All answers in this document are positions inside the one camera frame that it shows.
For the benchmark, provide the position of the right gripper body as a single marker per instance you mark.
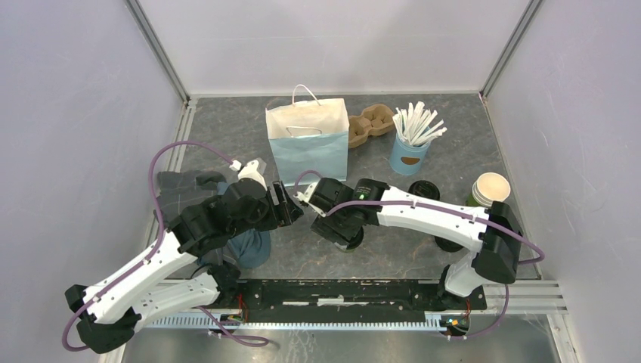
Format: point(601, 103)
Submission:
point(325, 224)

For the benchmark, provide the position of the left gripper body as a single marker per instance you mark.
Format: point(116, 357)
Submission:
point(277, 214)

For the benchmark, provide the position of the light blue paper bag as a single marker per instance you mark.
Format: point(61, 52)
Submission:
point(309, 135)

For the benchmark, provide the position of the green paper coffee cup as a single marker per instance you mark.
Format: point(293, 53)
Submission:
point(426, 189)

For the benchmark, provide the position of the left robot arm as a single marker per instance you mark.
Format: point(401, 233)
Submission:
point(109, 313)

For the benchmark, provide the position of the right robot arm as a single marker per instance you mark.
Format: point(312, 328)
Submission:
point(492, 236)

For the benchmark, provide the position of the blue cloth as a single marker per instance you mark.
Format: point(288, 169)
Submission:
point(247, 250)

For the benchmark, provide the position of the blue straw holder cup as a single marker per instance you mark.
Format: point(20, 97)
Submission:
point(406, 159)

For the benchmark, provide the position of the grey checked cloth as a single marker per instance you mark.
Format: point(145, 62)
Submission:
point(178, 190)

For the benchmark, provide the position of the stack of black lids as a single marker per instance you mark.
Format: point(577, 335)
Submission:
point(447, 245)

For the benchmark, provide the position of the brown cardboard cup carrier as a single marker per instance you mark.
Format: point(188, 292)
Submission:
point(374, 121)

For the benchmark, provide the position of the white wrapped straws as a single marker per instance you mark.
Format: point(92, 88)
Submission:
point(416, 125)

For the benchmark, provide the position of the stack of green paper cups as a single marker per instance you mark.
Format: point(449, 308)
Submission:
point(488, 188)

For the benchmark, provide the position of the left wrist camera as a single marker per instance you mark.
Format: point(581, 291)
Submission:
point(253, 170)

